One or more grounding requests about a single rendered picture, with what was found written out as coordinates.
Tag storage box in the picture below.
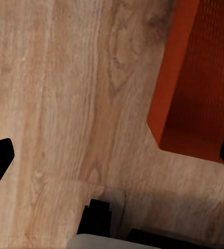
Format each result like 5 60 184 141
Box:
147 0 224 164

